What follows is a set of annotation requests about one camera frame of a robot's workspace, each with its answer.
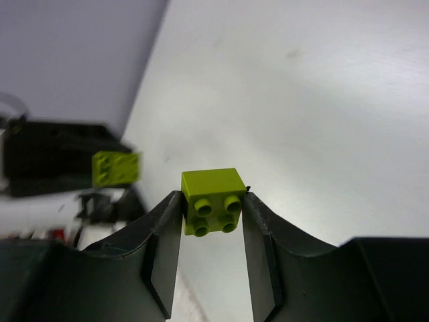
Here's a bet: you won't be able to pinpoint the small green lego cube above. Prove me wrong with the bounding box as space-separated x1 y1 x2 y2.
181 168 247 237

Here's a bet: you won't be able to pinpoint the green rounded lego brick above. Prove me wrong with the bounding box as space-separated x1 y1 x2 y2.
91 151 140 188

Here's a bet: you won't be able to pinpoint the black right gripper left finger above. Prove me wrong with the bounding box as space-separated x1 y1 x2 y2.
1 191 182 321

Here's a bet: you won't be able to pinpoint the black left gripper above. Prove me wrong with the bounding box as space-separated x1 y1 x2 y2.
2 119 136 198

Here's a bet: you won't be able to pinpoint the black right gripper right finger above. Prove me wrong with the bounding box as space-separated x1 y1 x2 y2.
243 193 428 321

